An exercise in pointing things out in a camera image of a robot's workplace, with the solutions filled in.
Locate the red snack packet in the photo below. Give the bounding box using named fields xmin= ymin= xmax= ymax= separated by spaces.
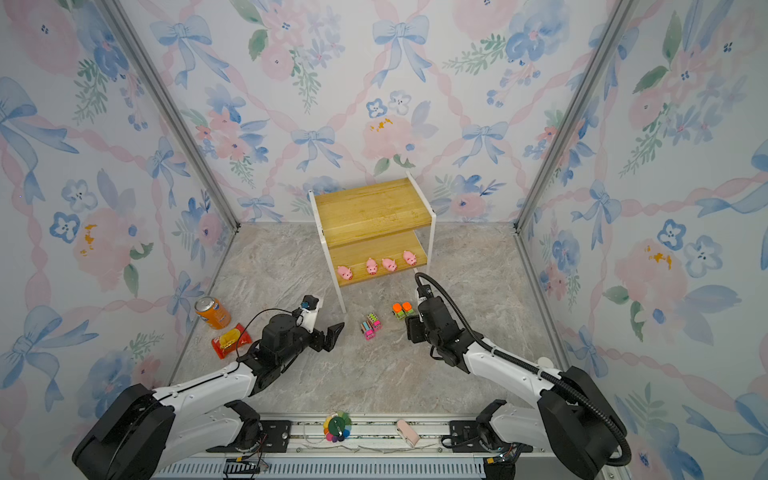
xmin=211 ymin=323 xmax=253 ymax=359

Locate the black corrugated cable hose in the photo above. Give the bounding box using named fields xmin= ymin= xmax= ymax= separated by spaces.
xmin=414 ymin=272 xmax=633 ymax=468

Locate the white round cap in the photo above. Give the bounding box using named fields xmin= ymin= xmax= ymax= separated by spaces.
xmin=537 ymin=357 xmax=555 ymax=370

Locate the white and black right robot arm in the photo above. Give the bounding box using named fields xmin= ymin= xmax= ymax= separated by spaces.
xmin=406 ymin=295 xmax=632 ymax=479

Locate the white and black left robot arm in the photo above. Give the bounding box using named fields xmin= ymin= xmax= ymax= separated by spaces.
xmin=72 ymin=309 xmax=344 ymax=479

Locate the pink eraser block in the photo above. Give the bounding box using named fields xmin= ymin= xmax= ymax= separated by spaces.
xmin=396 ymin=419 xmax=421 ymax=448

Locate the pink green toy car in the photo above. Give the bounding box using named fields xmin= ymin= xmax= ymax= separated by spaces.
xmin=367 ymin=313 xmax=382 ymax=331

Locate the orange soda can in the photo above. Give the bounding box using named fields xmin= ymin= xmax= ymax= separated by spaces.
xmin=194 ymin=296 xmax=232 ymax=330

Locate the pink pig toy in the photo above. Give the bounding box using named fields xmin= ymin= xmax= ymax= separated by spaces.
xmin=365 ymin=258 xmax=378 ymax=275
xmin=337 ymin=265 xmax=353 ymax=281
xmin=403 ymin=250 xmax=418 ymax=266
xmin=381 ymin=258 xmax=398 ymax=272

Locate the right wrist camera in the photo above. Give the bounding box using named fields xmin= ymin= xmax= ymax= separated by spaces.
xmin=417 ymin=285 xmax=433 ymax=302

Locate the wooden two-tier shelf white frame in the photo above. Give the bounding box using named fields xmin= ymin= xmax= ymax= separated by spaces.
xmin=309 ymin=174 xmax=437 ymax=312

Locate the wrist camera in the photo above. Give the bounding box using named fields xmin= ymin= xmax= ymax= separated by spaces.
xmin=417 ymin=285 xmax=433 ymax=302
xmin=297 ymin=295 xmax=323 ymax=333

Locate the colourful round disc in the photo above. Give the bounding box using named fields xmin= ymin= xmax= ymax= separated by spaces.
xmin=323 ymin=411 xmax=352 ymax=443

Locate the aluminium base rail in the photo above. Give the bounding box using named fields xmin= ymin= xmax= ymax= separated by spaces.
xmin=101 ymin=410 xmax=631 ymax=480

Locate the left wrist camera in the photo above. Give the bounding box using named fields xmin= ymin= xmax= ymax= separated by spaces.
xmin=297 ymin=295 xmax=323 ymax=333

